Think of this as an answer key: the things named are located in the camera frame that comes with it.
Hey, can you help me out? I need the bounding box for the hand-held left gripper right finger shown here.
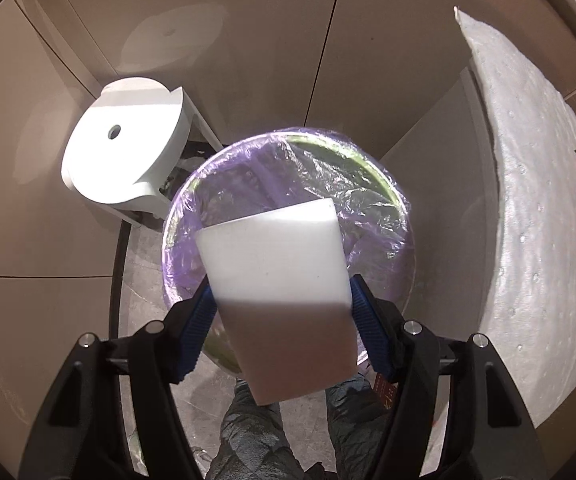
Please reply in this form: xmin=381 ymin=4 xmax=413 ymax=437
xmin=350 ymin=275 xmax=556 ymax=480

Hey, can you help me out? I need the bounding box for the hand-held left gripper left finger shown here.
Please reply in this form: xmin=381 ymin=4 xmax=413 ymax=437
xmin=18 ymin=272 xmax=219 ymax=480

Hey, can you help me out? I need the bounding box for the white foam block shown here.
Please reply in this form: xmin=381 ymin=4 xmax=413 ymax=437
xmin=194 ymin=198 xmax=359 ymax=407

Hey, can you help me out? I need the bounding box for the round bin with purple bag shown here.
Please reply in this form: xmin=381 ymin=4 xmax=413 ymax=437
xmin=160 ymin=124 xmax=417 ymax=376

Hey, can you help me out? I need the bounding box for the red cardboard box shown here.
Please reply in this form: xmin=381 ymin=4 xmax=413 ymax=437
xmin=373 ymin=372 xmax=399 ymax=411

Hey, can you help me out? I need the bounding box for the grey dimpled table mat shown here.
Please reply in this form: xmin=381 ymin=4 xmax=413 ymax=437
xmin=454 ymin=6 xmax=576 ymax=428

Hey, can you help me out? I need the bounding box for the white round stool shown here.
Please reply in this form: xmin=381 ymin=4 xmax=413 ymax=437
xmin=61 ymin=76 xmax=223 ymax=223

